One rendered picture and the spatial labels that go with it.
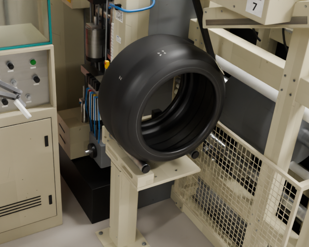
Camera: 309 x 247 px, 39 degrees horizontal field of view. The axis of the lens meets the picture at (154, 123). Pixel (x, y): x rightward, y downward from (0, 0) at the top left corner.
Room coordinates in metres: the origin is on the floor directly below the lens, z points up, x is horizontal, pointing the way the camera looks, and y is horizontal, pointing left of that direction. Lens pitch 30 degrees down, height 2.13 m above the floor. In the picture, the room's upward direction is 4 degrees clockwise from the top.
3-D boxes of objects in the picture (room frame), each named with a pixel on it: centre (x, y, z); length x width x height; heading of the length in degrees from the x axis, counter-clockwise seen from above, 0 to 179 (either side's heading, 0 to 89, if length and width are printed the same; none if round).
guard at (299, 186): (1.87, -0.40, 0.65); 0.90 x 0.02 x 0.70; 32
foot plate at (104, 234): (2.09, 0.15, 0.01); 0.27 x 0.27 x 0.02; 32
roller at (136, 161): (1.81, 0.11, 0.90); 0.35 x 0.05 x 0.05; 32
